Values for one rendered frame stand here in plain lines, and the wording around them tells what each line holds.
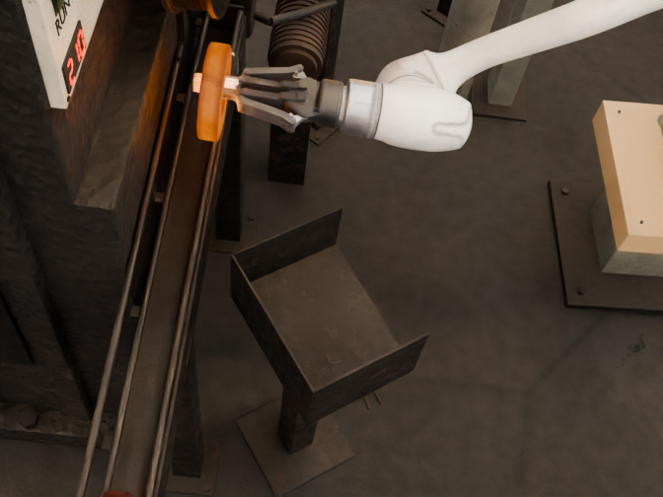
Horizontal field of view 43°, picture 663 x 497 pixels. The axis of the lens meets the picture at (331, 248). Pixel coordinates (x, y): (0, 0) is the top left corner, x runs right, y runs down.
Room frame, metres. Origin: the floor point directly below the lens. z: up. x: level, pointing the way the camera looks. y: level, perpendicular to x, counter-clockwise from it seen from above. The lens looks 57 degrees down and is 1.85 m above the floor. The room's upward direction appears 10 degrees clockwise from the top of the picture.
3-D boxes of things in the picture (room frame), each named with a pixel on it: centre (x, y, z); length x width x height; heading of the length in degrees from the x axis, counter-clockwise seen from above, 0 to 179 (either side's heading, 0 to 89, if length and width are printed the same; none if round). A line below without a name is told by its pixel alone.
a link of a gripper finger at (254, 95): (0.90, 0.14, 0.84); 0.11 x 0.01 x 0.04; 96
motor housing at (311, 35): (1.45, 0.16, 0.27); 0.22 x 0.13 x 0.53; 4
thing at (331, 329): (0.64, -0.01, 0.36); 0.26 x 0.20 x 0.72; 39
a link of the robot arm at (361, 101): (0.93, 0.00, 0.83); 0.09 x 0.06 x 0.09; 4
